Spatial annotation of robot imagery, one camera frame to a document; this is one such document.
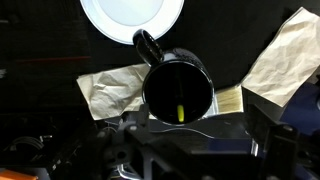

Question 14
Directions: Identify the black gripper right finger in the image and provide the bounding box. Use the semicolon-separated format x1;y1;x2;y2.
244;104;301;180

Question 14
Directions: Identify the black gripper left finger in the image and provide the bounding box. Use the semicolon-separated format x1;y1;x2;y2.
96;103;158;180

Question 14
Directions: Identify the yellow-green marker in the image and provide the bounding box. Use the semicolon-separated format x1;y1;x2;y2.
175;71;186;124

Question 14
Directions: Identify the black speckled mug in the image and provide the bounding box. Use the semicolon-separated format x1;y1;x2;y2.
132;28;215;126

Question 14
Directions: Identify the grey cloth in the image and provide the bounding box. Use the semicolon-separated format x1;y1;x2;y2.
76;63;152;121

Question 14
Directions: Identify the wooden paintbrush with pale bristles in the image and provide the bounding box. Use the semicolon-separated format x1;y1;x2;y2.
204;84;245;118

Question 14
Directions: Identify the crumpled white napkin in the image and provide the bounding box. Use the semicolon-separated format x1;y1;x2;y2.
240;6;320;108

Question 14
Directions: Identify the flat orange object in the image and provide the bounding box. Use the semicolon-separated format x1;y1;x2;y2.
0;168;38;180

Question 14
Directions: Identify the white round plate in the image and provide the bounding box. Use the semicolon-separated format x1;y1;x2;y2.
79;0;185;46

